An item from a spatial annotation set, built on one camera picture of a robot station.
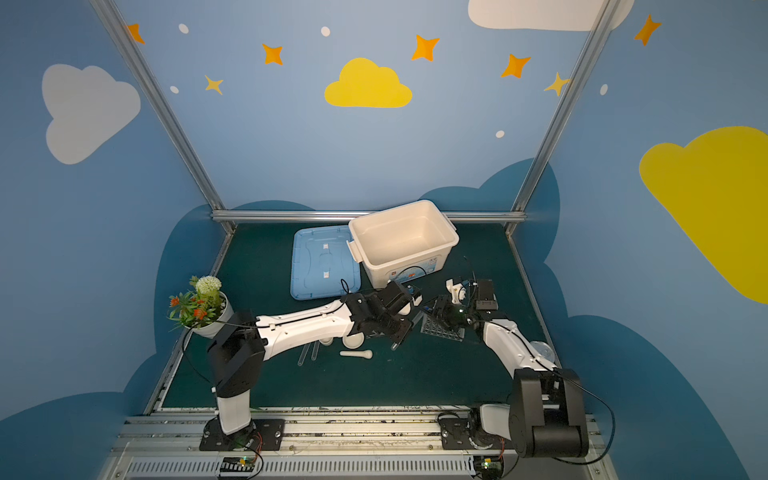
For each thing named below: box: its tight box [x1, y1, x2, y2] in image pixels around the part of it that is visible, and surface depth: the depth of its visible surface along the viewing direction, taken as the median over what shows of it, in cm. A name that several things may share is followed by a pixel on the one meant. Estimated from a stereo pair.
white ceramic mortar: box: [342, 332, 365, 349], surface depth 90 cm
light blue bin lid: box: [290, 225, 362, 300], surface depth 111 cm
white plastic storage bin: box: [346, 200, 459, 289], surface depth 107 cm
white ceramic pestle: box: [340, 349, 373, 360], surface depth 90 cm
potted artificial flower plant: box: [167, 275, 235, 338], surface depth 83 cm
